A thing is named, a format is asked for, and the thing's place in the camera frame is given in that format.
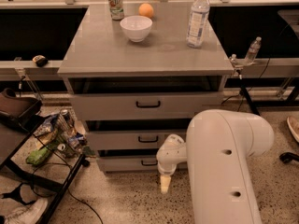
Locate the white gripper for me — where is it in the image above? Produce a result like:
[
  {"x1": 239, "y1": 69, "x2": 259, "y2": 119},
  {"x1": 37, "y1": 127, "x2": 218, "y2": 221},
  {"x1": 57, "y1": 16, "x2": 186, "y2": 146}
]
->
[{"x1": 156, "y1": 134, "x2": 187, "y2": 194}]

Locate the grey bottom drawer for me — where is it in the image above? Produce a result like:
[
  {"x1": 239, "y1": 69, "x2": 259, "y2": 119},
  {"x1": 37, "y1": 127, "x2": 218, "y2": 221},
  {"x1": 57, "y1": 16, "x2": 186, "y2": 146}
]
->
[{"x1": 96, "y1": 155, "x2": 158, "y2": 173}]

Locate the grey drawer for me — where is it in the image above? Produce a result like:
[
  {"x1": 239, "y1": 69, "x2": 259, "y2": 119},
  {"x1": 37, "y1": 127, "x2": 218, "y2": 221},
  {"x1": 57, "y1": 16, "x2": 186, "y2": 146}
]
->
[
  {"x1": 70, "y1": 91, "x2": 223, "y2": 120},
  {"x1": 87, "y1": 130, "x2": 186, "y2": 150},
  {"x1": 96, "y1": 155, "x2": 158, "y2": 173}
]

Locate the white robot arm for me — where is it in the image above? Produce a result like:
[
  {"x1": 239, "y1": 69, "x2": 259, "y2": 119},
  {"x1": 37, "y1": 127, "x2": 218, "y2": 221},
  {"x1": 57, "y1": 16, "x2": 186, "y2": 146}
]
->
[{"x1": 156, "y1": 109, "x2": 275, "y2": 224}]

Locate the grey top drawer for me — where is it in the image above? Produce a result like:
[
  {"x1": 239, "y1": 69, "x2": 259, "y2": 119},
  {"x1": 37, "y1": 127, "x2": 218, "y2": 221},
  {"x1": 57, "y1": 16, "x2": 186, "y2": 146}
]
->
[{"x1": 70, "y1": 91, "x2": 223, "y2": 120}]

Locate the grey middle drawer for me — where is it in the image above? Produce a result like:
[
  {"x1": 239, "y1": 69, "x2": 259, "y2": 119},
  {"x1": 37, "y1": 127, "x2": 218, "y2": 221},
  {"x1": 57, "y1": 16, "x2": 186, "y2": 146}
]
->
[{"x1": 87, "y1": 130, "x2": 186, "y2": 150}]

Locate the grey drawer cabinet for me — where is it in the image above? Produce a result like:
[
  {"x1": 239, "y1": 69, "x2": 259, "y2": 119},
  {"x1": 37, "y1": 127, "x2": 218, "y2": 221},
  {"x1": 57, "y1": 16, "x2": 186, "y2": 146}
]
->
[{"x1": 59, "y1": 2, "x2": 233, "y2": 159}]

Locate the black chair base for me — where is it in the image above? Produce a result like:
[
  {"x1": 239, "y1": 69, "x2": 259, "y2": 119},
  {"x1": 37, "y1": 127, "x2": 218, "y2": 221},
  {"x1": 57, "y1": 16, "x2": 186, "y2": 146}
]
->
[{"x1": 279, "y1": 152, "x2": 299, "y2": 164}]

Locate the black side table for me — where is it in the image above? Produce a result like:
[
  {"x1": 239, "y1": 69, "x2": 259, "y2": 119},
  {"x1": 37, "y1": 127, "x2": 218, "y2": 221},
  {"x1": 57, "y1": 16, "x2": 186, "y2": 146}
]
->
[{"x1": 0, "y1": 114, "x2": 91, "y2": 224}]

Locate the green snack bag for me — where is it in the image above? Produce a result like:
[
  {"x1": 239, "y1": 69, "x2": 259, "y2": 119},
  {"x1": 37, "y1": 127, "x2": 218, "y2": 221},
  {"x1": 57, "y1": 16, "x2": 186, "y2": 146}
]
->
[{"x1": 25, "y1": 147, "x2": 51, "y2": 166}]

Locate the black tripod stand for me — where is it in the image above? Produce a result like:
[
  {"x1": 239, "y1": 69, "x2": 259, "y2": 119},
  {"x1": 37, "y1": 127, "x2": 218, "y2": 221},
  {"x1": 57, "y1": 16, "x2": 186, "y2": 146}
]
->
[{"x1": 229, "y1": 54, "x2": 260, "y2": 115}]

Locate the brown shoe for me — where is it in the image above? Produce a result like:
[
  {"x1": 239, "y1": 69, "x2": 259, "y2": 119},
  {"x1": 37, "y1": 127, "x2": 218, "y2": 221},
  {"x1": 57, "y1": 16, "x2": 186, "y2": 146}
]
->
[{"x1": 287, "y1": 116, "x2": 299, "y2": 143}]

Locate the white shoe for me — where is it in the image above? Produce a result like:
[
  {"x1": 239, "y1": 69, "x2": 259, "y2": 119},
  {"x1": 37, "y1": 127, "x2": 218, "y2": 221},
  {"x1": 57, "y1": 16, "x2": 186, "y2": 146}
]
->
[{"x1": 0, "y1": 198, "x2": 48, "y2": 224}]

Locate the large clear water bottle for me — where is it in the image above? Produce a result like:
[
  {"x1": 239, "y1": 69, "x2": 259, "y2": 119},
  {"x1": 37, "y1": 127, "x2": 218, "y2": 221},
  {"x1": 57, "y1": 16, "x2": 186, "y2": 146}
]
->
[{"x1": 186, "y1": 0, "x2": 210, "y2": 48}]

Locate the small clear water bottle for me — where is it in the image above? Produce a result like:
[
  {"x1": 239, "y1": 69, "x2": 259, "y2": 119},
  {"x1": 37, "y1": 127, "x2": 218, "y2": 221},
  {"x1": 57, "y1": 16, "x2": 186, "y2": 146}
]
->
[{"x1": 245, "y1": 36, "x2": 262, "y2": 65}]

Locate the white bowl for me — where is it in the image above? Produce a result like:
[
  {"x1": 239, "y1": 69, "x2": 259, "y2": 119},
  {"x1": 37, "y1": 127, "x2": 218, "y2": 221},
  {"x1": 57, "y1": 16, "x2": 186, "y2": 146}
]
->
[{"x1": 120, "y1": 16, "x2": 152, "y2": 42}]

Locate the brown bag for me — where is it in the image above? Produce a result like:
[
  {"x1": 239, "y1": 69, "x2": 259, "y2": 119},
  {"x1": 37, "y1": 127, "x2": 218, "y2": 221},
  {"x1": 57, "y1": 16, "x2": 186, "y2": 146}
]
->
[{"x1": 0, "y1": 88, "x2": 42, "y2": 130}]

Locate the orange fruit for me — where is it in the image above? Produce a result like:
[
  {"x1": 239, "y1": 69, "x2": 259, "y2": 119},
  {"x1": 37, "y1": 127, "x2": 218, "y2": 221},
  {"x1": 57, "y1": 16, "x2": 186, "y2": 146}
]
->
[{"x1": 138, "y1": 3, "x2": 154, "y2": 19}]

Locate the black tape measure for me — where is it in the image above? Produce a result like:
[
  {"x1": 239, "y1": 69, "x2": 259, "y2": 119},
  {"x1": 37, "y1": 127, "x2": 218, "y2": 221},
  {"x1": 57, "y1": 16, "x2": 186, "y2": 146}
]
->
[{"x1": 32, "y1": 55, "x2": 49, "y2": 67}]

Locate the green soda can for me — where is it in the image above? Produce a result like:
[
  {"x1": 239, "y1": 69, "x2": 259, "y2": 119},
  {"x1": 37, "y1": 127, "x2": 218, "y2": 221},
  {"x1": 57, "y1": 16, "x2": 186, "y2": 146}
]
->
[{"x1": 108, "y1": 0, "x2": 124, "y2": 21}]

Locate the black floor cable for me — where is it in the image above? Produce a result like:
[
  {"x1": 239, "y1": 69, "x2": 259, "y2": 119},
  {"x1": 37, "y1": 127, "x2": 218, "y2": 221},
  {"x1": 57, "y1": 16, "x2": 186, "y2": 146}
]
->
[{"x1": 29, "y1": 133, "x2": 105, "y2": 224}]

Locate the wire basket of snacks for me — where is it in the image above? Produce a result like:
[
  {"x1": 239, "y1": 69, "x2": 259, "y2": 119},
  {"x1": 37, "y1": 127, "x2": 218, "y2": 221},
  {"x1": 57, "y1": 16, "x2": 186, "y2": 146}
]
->
[{"x1": 34, "y1": 109, "x2": 87, "y2": 158}]

